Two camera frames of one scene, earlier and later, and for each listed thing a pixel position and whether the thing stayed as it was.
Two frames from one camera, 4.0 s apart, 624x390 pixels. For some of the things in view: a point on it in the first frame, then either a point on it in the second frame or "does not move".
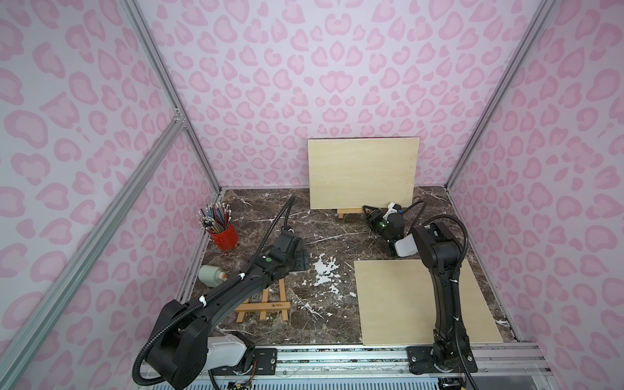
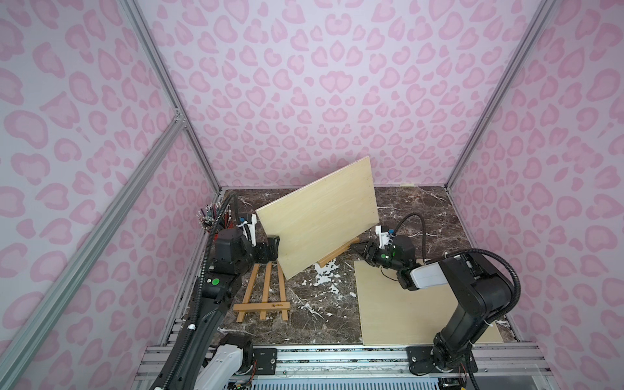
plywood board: x=350 y=173 -> x=314 y=221
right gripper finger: x=371 y=213 -> x=369 y=252
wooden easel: x=340 y=211 -> x=322 y=262
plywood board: x=396 y=304 does not move
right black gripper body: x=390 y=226 -> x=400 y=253
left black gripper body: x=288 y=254 -> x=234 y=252
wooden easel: x=265 y=305 does not move
